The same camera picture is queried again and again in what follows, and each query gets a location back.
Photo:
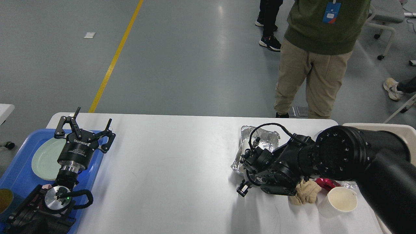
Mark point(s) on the person in khaki trousers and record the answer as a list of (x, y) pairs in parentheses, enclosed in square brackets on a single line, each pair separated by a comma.
[(317, 45)]

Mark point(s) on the seated person at right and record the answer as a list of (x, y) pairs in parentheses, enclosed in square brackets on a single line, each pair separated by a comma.
[(396, 90)]

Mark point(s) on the pink mug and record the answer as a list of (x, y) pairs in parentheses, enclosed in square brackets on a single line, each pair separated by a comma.
[(48, 186)]

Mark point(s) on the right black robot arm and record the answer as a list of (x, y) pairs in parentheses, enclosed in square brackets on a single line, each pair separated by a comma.
[(380, 158)]

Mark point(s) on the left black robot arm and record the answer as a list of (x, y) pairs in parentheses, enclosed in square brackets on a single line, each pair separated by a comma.
[(57, 210)]

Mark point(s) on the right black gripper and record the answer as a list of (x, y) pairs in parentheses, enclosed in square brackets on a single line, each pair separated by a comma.
[(250, 181)]

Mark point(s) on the aluminium foil tray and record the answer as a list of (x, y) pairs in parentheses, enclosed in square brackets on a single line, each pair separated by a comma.
[(264, 139)]

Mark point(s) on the aluminium foil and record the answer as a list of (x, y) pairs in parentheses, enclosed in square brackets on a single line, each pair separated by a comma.
[(349, 184)]

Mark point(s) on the blue-grey mug yellow inside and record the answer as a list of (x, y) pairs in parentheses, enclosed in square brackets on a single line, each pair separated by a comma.
[(9, 202)]

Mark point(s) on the light green plate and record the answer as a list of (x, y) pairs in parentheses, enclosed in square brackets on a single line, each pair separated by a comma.
[(45, 160)]

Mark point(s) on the beige plastic bin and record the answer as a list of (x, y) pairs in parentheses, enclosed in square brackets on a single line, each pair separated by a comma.
[(406, 132)]

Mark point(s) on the white paper cup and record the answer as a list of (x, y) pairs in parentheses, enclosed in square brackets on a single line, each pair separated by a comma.
[(338, 201), (244, 147)]

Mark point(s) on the red foil wrapper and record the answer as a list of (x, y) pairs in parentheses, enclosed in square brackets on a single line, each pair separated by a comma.
[(327, 184)]

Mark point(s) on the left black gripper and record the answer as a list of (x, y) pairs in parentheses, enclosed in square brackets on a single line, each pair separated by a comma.
[(78, 151)]

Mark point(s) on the person in black trousers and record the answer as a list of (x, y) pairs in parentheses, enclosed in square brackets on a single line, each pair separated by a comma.
[(268, 10)]

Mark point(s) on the brown paper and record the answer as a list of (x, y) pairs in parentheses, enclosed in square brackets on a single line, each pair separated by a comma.
[(306, 192)]

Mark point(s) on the upright white paper cup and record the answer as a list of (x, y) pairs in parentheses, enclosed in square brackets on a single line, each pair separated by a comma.
[(338, 201)]

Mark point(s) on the white chair at right edge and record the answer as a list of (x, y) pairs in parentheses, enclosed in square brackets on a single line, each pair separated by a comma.
[(405, 107)]

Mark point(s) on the right white office chair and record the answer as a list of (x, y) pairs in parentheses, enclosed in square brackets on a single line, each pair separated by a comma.
[(382, 12)]

